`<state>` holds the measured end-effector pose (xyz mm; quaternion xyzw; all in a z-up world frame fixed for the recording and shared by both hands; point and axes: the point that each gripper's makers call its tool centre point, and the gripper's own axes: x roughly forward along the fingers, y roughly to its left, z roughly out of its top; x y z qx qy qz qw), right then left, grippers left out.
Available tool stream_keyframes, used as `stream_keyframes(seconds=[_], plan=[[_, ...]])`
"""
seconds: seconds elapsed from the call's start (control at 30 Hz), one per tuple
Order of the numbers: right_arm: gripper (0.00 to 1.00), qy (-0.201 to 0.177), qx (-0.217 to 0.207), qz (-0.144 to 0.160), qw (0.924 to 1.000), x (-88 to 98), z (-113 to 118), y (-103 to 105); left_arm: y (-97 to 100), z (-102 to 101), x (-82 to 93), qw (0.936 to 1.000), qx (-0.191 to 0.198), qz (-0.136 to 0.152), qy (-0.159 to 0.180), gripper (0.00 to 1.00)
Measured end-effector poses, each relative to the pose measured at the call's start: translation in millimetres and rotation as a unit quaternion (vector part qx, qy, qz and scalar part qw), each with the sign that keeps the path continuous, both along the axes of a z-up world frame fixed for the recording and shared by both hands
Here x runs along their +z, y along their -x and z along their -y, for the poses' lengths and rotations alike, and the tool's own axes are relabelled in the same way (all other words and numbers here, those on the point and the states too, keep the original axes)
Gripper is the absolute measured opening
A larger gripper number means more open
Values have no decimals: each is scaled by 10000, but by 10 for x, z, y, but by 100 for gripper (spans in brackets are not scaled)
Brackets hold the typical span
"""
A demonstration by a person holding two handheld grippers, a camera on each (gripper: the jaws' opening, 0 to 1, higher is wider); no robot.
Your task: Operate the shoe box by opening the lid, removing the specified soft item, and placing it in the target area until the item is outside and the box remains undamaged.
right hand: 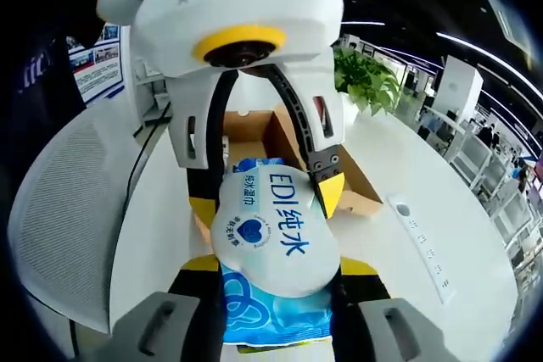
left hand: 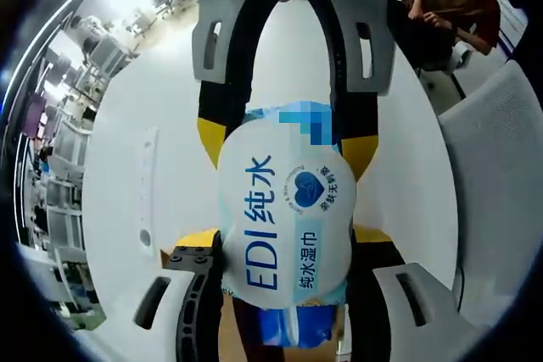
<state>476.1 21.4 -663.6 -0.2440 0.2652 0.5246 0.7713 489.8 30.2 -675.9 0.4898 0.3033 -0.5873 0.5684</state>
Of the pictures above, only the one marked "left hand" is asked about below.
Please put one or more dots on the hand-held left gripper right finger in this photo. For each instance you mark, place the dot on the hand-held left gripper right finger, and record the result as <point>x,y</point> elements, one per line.
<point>382,294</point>

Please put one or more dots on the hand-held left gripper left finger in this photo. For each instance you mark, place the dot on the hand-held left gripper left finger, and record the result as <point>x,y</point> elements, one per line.
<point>199,294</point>

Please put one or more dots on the brown cardboard shoe box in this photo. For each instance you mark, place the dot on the brown cardboard shoe box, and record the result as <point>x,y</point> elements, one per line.
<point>231,336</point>

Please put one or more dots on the blue white wet wipes pack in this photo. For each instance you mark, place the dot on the blue white wet wipes pack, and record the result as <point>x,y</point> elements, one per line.
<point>284,218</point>

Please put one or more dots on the white table power strip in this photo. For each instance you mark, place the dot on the white table power strip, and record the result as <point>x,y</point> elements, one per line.
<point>147,192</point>

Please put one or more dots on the grey mesh office chair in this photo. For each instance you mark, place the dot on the grey mesh office chair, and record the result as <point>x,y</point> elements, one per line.
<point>496,175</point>

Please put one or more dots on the row of white office chairs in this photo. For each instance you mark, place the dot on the row of white office chairs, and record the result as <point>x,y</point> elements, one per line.
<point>68,158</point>

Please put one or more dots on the purple wall screen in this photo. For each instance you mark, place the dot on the purple wall screen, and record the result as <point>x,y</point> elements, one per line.
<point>35,116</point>

